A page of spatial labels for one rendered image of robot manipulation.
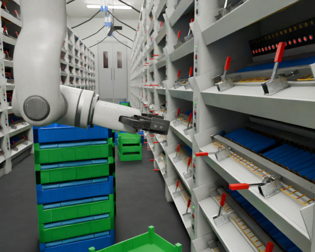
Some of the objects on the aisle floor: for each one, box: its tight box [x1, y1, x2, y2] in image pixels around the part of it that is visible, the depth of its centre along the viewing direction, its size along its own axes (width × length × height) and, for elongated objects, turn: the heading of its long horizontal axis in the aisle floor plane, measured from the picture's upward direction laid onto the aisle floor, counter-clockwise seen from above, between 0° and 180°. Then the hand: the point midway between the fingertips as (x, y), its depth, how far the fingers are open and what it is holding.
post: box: [166, 0, 195, 202], centre depth 169 cm, size 20×9×169 cm
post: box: [191, 0, 261, 252], centre depth 101 cm, size 20×9×169 cm
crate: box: [40, 229, 115, 252], centre depth 129 cm, size 30×20×8 cm
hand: (161, 124), depth 66 cm, fingers open, 8 cm apart
